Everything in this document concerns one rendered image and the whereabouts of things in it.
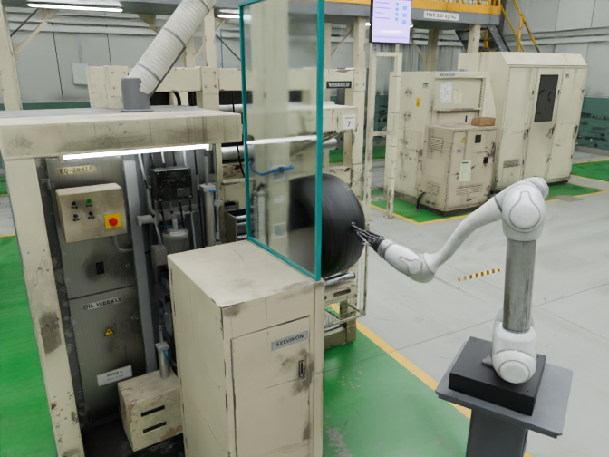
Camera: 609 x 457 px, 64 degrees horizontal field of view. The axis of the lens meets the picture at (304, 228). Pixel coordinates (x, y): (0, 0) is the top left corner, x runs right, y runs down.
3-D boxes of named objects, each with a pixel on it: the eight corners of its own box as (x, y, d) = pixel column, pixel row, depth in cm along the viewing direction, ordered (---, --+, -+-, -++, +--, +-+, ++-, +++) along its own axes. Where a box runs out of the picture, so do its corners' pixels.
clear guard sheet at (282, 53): (316, 281, 170) (319, -19, 141) (246, 238, 214) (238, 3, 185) (321, 280, 171) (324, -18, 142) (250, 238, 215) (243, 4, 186)
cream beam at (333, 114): (266, 140, 253) (266, 111, 249) (246, 134, 273) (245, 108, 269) (358, 132, 284) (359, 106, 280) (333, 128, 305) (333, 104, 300)
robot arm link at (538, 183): (493, 189, 197) (492, 198, 185) (536, 165, 188) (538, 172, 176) (510, 216, 198) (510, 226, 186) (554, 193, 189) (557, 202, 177)
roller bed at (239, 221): (236, 267, 279) (235, 218, 270) (227, 258, 291) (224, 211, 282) (267, 260, 289) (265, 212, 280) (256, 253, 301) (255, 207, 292)
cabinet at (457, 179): (444, 218, 693) (452, 129, 655) (418, 208, 742) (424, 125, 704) (489, 209, 733) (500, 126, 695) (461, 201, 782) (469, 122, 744)
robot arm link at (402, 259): (379, 258, 216) (394, 268, 225) (402, 275, 205) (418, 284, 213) (392, 238, 216) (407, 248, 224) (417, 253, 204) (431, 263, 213)
